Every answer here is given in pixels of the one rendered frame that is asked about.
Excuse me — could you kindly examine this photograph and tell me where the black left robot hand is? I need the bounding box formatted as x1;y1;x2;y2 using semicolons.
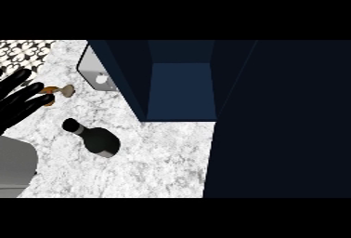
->
0;68;56;136

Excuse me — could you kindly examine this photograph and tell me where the dark wine bottle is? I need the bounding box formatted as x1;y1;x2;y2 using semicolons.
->
62;117;122;159

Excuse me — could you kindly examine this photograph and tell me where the dark blue cabinet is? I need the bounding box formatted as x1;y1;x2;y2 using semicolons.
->
87;39;258;123

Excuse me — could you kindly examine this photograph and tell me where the small brown and beige object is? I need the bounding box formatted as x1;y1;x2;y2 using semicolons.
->
37;84;75;107

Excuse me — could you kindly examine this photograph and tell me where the silver grey appliance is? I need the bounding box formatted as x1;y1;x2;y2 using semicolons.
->
75;44;119;92

